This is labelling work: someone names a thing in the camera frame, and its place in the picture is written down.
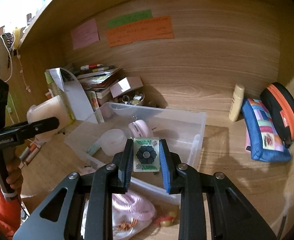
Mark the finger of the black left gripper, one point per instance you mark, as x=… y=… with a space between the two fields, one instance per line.
x=25 y=130

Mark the pink round mini fan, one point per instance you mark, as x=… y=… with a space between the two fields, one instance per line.
x=139 y=128

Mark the small white cardboard box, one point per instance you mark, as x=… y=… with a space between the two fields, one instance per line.
x=125 y=85

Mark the blue patchwork pencil case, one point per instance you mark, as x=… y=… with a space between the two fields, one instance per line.
x=263 y=141

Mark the cream lotion bottle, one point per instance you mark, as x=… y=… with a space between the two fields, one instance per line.
x=237 y=100

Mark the fruit pattern box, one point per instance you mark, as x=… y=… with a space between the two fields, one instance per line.
x=91 y=95

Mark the white folded paper stand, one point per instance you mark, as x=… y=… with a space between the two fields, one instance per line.
x=73 y=94

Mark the stack of books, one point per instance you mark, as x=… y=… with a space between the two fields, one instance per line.
x=99 y=80

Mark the person left hand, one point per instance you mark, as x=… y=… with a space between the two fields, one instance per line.
x=15 y=178

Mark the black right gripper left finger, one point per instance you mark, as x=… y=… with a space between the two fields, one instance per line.
x=80 y=207

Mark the green flower mahjong tile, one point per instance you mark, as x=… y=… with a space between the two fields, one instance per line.
x=146 y=154

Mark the orange capped marker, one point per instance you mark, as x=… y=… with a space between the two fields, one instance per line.
x=29 y=149

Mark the white drawstring bag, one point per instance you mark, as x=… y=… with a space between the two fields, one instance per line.
x=120 y=218

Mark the golden gourd charm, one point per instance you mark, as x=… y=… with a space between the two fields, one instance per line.
x=168 y=219

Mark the black orange zip case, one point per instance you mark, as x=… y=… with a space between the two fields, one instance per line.
x=280 y=104

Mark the white brown lip tube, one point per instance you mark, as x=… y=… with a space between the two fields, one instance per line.
x=31 y=156

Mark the clear plastic storage bin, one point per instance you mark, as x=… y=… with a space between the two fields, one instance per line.
x=97 y=139

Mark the orange sticky note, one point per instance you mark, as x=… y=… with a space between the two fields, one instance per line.
x=148 y=29

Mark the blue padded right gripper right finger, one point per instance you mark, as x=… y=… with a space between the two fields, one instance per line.
x=212 y=207

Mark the green sticky note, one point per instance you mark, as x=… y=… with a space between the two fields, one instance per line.
x=129 y=18

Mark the pink sticky note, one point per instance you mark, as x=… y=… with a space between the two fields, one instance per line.
x=85 y=34

